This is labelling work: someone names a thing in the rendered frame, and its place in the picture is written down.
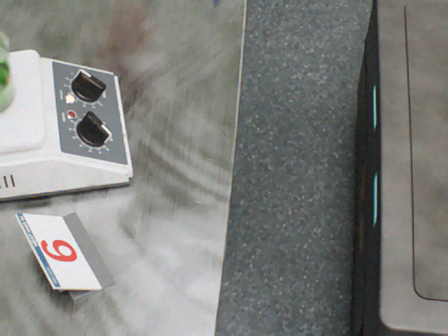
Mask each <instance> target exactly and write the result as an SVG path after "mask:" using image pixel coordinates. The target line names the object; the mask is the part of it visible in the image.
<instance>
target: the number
mask: <svg viewBox="0 0 448 336"><path fill-rule="evenodd" d="M25 218H26V220H27V222H28V224H29V226H30V228H31V231H32V232H33V234H34V236H35V239H36V241H37V242H38V245H39V246H40V248H41V250H42V252H43V254H44V256H45V257H46V259H47V261H48V262H49V264H50V265H51V267H52V270H53V272H54V274H55V276H56V277H57V280H58V282H59V285H91V286H96V285H95V283H94V281H93V279H92V277H91V276H90V273H89V272H88V271H87V269H86V267H85V265H84V263H83V262H82V260H81V258H80V256H79V254H78V252H77V251H76V249H75V247H74V246H73V244H72V243H71V240H70V239H69V237H68V235H67V232H66V230H65V229H64V228H63V226H62V224H61V222H60V218H51V217H37V216H25Z"/></svg>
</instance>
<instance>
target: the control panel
mask: <svg viewBox="0 0 448 336"><path fill-rule="evenodd" d="M83 69H85V70H86V71H88V72H89V73H90V74H92V75H93V76H94V77H96V78H97V79H98V80H100V81H102V82H104V83H105V84H106V85H107V89H105V90H104V92H103V93H102V94H101V96H100V97H99V99H98V100H97V101H83V100H82V99H80V98H79V97H78V96H77V95H76V94H75V93H74V91H73V90H72V86H71V85H72V81H74V79H75V77H76V75H77V74H78V72H79V71H80V70H83ZM52 78H53V86H54V94H55V101H56V109H57V115H56V117H57V125H58V132H59V147H60V151H62V152H64V153H68V154H74V155H78V156H83V157H87V158H91V159H95V160H101V161H105V162H110V163H115V164H119V165H128V161H127V155H126V150H125V142H124V137H123V126H122V121H121V116H120V109H119V103H118V98H117V92H116V82H115V76H114V75H113V74H111V73H104V72H101V71H96V70H93V69H89V68H85V67H78V66H71V65H68V64H64V63H60V62H57V61H53V62H52ZM69 95H71V96H72V97H73V102H70V101H68V100H67V97H68V96H69ZM69 111H73V112H74V113H75V117H71V116H70V115H69V114H68V112H69ZM88 111H92V112H94V113H95V114H96V116H97V117H98V118H99V119H100V120H101V121H102V122H103V123H104V124H105V125H106V126H107V128H108V129H109V130H110V132H111V136H110V137H109V139H108V140H107V142H105V144H104V145H103V146H101V147H92V146H89V145H87V144H85V143H83V141H82V140H81V138H80V137H79V135H78V133H77V126H78V124H79V123H80V121H81V119H82V118H83V116H84V115H85V114H86V113H87V112H88Z"/></svg>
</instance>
